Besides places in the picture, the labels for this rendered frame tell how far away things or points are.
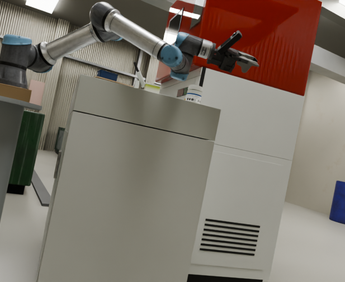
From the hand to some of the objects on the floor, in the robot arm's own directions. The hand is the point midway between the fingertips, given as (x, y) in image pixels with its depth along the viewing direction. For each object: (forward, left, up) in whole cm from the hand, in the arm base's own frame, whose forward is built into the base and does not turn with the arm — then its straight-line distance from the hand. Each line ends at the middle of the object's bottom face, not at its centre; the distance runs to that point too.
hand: (255, 61), depth 145 cm
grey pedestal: (-91, +70, -118) cm, 165 cm away
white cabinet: (-19, +66, -120) cm, 138 cm away
